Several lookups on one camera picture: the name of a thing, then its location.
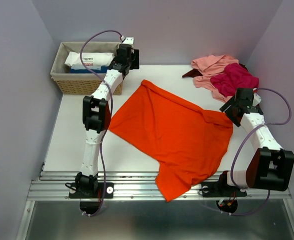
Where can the woven wicker basket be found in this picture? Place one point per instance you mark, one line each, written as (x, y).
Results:
(79, 83)

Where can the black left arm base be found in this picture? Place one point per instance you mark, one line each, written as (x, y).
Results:
(91, 201)

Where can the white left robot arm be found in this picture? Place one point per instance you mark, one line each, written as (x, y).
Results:
(96, 116)

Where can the blue rolled t-shirt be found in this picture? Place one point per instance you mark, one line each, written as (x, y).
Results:
(82, 70)

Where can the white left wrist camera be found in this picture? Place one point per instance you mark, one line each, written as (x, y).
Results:
(128, 41)

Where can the white rolled t-shirt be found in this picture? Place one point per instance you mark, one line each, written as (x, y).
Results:
(91, 60)

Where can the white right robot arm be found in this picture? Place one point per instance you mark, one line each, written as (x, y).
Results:
(271, 165)

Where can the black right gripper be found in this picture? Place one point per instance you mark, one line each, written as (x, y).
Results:
(227, 107)

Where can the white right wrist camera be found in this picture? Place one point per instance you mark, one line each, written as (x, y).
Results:
(256, 99)

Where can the light pink t-shirt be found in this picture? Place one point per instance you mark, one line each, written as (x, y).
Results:
(204, 83)

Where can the orange t-shirt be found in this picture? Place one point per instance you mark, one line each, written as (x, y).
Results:
(188, 142)

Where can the magenta t-shirt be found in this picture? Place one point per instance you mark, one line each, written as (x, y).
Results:
(228, 88)

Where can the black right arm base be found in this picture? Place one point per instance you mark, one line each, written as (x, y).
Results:
(227, 195)

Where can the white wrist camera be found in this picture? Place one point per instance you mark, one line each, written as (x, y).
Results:
(128, 41)
(256, 99)

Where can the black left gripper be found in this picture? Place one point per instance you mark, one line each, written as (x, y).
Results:
(133, 56)

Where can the dark maroon t-shirt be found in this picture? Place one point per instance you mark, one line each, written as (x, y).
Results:
(194, 72)

